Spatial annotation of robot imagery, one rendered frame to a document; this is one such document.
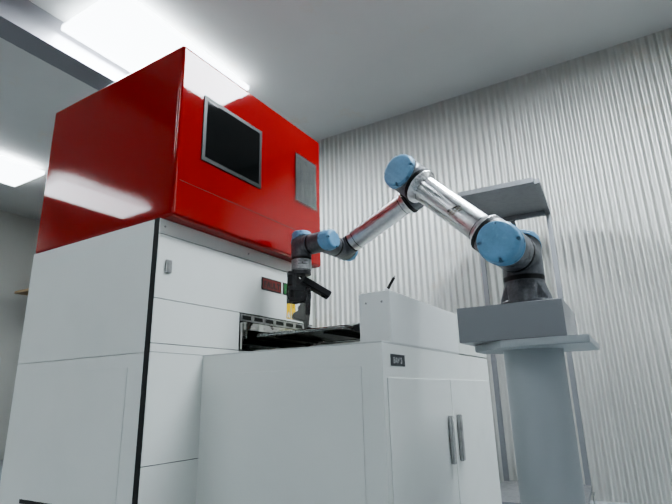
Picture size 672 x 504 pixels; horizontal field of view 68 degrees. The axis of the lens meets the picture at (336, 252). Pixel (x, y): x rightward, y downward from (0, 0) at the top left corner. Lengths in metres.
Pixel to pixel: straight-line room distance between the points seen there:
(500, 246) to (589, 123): 2.95
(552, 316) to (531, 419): 0.28
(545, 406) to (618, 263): 2.55
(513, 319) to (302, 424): 0.62
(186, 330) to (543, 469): 1.06
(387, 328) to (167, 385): 0.66
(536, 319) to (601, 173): 2.80
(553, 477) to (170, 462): 1.02
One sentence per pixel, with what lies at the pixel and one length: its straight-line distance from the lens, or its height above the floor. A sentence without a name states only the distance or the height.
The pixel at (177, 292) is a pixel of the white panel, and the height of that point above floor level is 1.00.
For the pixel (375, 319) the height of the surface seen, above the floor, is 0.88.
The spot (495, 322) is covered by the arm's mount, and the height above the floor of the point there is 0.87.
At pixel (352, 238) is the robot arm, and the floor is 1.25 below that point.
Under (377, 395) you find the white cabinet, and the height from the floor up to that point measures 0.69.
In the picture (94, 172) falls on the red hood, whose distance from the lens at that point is 1.98.
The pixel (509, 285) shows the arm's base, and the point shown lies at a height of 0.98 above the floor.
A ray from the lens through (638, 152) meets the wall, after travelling 4.15.
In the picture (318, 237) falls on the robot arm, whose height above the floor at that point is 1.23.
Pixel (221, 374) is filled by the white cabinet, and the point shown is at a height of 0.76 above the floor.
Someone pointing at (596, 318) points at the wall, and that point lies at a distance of 3.86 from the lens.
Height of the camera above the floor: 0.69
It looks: 16 degrees up
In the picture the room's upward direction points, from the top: 1 degrees counter-clockwise
